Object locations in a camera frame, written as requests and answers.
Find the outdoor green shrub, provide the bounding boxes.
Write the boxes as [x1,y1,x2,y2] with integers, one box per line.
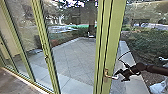
[124,28,168,66]
[33,28,89,48]

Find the dark tree trunk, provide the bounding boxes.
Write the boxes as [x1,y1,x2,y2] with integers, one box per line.
[87,0,98,36]

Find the pale low stone structure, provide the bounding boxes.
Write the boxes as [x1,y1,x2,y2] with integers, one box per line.
[48,26,73,34]

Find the metal door handle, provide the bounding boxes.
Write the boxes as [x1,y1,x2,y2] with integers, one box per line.
[43,54,50,62]
[103,68,120,83]

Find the green framed glass wall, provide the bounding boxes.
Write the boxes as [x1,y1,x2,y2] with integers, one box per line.
[0,0,101,94]

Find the thin cable on right arm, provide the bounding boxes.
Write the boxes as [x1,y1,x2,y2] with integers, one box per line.
[117,49,138,69]

